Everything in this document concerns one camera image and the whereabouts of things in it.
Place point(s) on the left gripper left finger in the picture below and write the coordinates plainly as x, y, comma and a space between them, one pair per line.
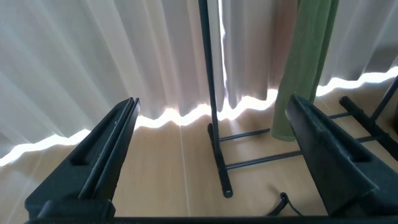
77, 183

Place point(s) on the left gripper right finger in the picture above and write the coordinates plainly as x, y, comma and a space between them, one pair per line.
342, 174

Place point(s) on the green sleeveless shirt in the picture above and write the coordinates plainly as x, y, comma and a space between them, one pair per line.
304, 62

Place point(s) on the black clothes rack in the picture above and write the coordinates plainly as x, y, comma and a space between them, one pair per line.
209, 62

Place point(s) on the beige curtain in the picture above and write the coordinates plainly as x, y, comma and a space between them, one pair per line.
93, 62

